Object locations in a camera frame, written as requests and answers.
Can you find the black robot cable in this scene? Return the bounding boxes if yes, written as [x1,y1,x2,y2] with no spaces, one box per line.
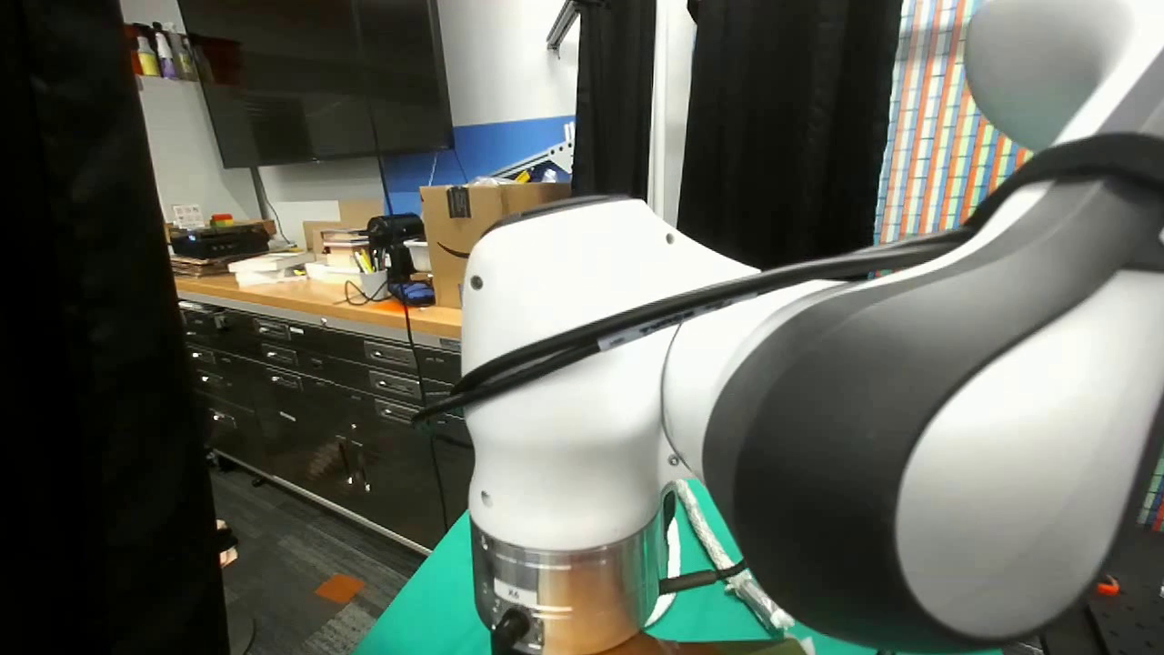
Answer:
[412,131,1164,425]

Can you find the black curtain centre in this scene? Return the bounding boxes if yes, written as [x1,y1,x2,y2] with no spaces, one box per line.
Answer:
[570,0,653,195]

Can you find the white rope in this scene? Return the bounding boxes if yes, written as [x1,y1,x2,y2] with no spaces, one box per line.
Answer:
[658,475,813,655]

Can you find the cardboard Amazon box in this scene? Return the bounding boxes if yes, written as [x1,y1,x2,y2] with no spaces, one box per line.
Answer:
[422,183,567,309]

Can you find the black orange clamp tool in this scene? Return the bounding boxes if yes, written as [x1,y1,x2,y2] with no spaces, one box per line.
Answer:
[1090,573,1123,600]

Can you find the black curtain right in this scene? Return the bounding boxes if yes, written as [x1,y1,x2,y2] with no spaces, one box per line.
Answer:
[675,0,903,270]

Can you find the green tablecloth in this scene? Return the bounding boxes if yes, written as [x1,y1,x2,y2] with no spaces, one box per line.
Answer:
[354,480,1005,655]

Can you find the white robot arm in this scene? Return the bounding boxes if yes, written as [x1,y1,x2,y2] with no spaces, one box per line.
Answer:
[458,0,1164,655]

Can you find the wall-mounted black monitor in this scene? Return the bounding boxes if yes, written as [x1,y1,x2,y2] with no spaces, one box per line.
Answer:
[179,0,450,168]

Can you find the black curtain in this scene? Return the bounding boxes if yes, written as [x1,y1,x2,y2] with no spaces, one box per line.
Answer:
[675,0,903,270]
[570,0,653,195]

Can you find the black curtain left foreground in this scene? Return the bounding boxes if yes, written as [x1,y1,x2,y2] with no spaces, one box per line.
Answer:
[0,0,230,655]

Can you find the wooden-top drawer workbench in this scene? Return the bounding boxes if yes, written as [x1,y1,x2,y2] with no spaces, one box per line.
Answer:
[179,277,474,553]

